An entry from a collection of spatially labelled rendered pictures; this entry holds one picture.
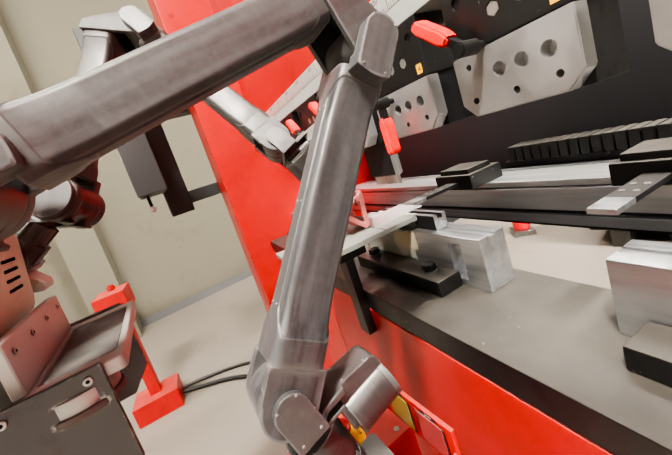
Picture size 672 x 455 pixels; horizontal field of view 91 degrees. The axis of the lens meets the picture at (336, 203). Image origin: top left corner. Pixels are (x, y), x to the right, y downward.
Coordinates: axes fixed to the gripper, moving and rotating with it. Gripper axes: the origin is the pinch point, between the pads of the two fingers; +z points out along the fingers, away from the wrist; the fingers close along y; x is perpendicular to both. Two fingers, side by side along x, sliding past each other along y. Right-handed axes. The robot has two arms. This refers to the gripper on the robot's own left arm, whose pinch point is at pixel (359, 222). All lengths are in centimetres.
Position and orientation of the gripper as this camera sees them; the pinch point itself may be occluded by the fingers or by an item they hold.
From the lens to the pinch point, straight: 71.7
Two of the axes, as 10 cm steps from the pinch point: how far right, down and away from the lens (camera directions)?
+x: -6.3, 7.4, -2.6
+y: -4.0, -0.2, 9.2
